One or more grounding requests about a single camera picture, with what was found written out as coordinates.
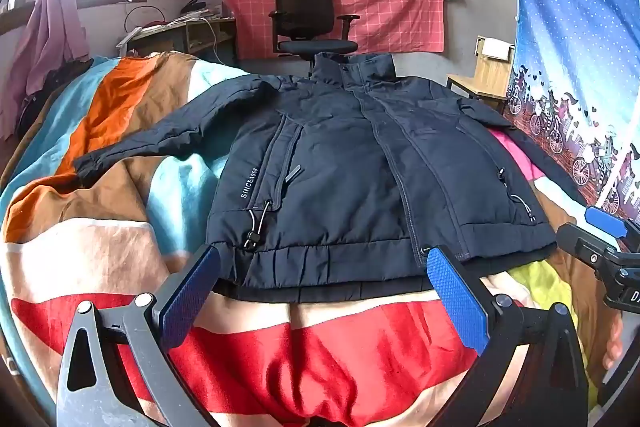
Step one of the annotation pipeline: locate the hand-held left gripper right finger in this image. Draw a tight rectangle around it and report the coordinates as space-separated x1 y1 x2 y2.
426 245 590 427

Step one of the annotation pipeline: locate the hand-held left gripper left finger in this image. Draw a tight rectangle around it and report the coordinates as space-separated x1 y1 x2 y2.
56 244 222 427

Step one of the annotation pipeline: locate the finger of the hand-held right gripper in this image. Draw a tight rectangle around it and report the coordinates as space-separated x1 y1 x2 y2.
585 206 640 242
556 223 621 273

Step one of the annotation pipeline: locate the navy padded jacket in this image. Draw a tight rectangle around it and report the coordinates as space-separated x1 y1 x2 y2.
72 52 588 303

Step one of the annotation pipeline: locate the person's right hand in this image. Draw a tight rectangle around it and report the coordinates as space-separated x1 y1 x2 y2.
602 307 626 371

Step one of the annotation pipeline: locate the colourful striped blanket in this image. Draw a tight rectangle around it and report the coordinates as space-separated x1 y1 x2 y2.
0 51 623 427

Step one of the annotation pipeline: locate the wooden chair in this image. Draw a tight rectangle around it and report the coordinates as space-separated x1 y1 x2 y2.
446 36 517 112

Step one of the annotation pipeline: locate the blue printed curtain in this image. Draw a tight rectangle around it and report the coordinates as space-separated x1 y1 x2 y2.
502 0 640 228

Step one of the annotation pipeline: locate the white paper sheet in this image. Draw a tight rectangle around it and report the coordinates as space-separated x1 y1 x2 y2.
483 38 516 60

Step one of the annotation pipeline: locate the dark cloth pile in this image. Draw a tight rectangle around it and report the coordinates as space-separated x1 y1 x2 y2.
17 58 94 138

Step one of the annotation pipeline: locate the wooden desk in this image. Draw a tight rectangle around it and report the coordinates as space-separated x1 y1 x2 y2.
116 13 237 68

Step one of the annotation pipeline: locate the pink hanging garment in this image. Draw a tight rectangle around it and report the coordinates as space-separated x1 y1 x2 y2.
0 0 91 138

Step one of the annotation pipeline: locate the black office chair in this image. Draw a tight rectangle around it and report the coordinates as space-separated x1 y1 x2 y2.
268 0 361 78

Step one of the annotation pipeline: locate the white cable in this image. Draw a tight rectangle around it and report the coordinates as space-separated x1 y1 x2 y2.
199 16 223 64

